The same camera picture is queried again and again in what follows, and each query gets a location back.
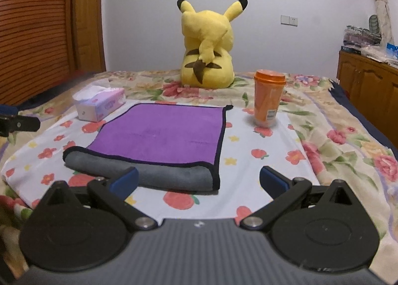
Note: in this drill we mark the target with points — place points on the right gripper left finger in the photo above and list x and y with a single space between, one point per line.
110 195

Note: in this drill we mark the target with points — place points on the yellow Pikachu plush toy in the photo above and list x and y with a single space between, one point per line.
208 40

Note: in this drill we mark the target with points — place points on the stack of folded fabrics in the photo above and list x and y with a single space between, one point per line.
359 37

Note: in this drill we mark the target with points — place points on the purple and grey towel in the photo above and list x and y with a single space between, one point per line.
176 147

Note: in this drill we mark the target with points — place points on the wooden door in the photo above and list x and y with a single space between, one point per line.
87 34

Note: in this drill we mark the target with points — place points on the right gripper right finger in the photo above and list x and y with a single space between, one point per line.
287 195

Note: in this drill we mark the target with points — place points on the white wall switch socket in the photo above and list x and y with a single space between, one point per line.
289 20

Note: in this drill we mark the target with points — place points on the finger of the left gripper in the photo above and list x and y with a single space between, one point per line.
11 121

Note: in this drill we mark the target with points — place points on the orange plastic cup with lid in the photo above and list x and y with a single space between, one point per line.
268 90

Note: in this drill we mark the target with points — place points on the wooden slatted wardrobe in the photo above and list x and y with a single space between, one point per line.
36 47

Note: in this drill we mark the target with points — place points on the pink tissue box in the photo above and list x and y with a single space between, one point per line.
94 102

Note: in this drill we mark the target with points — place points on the white fruit print cloth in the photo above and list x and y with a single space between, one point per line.
245 150

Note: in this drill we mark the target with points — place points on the blue white packet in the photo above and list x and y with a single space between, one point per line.
392 51

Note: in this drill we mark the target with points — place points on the wooden sideboard cabinet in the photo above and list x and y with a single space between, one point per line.
371 88

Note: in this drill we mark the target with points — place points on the floral bed blanket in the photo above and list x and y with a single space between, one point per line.
336 143

